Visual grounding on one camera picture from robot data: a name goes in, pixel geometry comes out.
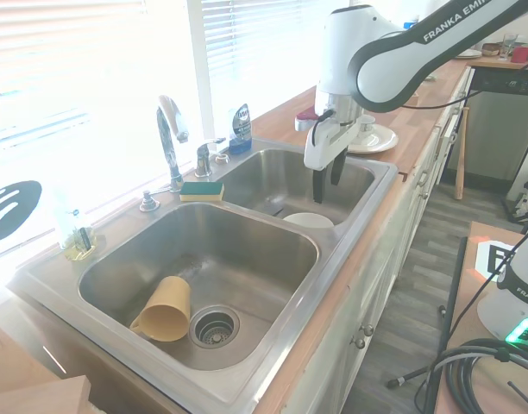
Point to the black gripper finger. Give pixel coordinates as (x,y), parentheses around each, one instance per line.
(318,187)
(338,168)

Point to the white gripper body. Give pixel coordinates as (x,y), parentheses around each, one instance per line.
(324,144)

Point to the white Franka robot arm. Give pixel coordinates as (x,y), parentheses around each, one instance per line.
(341,52)

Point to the chrome sink faucet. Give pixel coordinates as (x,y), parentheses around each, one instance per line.
(167,138)

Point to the white bowl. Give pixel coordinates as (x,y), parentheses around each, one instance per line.
(309,221)

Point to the white patterned teacup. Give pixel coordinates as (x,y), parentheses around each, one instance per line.
(367,124)

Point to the white dinner plate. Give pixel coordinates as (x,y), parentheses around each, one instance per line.
(378,140)

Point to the blue dish soap bottle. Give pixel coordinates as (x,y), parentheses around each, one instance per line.
(240,129)

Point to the white kitchen cabinets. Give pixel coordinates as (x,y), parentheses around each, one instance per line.
(376,276)

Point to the yellow green sponge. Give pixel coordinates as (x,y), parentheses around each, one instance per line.
(201,191)

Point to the stainless steel double sink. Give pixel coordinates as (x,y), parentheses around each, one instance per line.
(212,259)

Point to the stainless steel dishwasher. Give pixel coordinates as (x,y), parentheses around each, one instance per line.
(492,129)

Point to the stack of white plates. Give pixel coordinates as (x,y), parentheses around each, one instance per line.
(469,54)

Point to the chrome soap dispenser pump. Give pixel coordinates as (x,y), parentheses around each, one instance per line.
(148,202)

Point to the metal sink drain strainer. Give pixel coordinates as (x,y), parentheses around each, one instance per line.
(214,327)

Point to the black white marker sheet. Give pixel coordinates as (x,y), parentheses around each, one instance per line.
(494,258)

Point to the white black floor appliance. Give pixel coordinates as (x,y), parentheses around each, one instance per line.
(525,198)

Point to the brown bowl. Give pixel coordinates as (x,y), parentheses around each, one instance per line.
(490,48)

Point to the yellow plastic cup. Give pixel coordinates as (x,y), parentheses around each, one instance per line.
(167,312)

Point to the clear drinking glass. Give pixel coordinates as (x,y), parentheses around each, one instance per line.
(508,45)

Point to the red mug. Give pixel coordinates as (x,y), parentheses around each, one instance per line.
(521,54)

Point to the white window blinds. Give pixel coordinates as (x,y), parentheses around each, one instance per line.
(117,64)

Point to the clear bottle yellow liquid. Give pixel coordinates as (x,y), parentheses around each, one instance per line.
(74,235)

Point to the black slotted spatula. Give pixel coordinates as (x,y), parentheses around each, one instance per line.
(9,211)

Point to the light wooden block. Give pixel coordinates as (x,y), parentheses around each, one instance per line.
(35,388)

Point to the red white wrist camera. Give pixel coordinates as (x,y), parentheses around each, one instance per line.
(305,120)

